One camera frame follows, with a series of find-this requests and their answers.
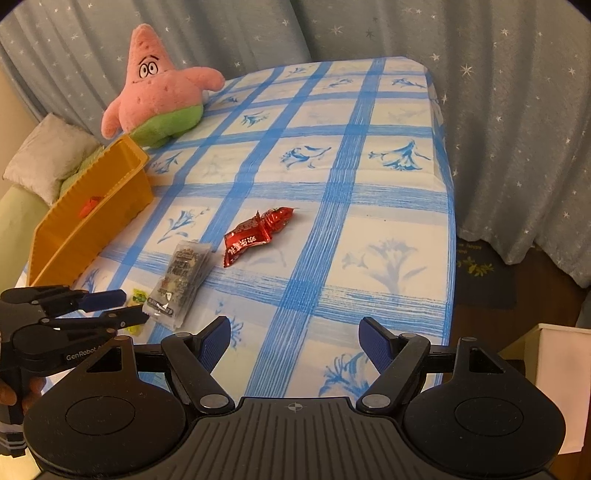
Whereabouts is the blue star curtain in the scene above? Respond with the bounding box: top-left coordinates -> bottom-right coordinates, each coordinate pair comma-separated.
0,0 -> 591,291

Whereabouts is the red twist wrapped candy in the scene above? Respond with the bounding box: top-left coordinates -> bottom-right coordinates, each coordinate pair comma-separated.
259,206 -> 297,235

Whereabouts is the dark floral rug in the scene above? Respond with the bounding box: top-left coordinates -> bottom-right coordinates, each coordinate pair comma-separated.
455,236 -> 520,311

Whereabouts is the yellow candy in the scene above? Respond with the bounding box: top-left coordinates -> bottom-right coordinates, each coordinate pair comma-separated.
115,287 -> 149,335

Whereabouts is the white storage box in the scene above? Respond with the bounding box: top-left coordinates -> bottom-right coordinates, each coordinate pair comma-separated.
501,323 -> 591,457

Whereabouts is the green zigzag cushion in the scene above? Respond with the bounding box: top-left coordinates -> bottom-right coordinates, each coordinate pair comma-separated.
59,145 -> 108,197

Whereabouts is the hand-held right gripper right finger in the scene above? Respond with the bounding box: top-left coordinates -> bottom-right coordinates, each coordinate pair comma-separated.
356,316 -> 509,414

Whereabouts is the orange plastic tray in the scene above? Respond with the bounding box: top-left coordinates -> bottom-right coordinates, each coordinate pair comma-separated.
28,135 -> 154,289

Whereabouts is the blue checked tablecloth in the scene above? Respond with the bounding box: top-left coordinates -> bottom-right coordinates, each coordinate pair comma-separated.
16,56 -> 458,402

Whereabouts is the grey printed snack packet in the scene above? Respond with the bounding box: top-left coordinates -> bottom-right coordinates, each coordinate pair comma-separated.
142,241 -> 214,329

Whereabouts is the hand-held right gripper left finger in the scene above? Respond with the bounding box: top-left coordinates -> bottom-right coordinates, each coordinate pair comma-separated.
87,316 -> 234,414

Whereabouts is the pink starfish plush toy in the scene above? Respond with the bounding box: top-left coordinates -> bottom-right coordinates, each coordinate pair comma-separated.
102,24 -> 226,149

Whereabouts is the person's left hand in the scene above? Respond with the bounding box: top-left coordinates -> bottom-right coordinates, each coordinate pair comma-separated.
0,376 -> 48,413

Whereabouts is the light green sofa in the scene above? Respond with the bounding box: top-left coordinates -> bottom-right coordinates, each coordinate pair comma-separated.
0,182 -> 54,289

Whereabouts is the beige cushion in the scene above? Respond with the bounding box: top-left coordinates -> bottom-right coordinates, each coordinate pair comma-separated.
2,113 -> 100,207

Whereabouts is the red snack packet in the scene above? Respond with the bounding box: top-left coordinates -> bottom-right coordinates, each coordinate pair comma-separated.
223,210 -> 274,269

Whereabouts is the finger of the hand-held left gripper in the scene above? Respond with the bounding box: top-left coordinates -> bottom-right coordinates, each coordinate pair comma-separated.
0,285 -> 127,316
41,308 -> 150,334

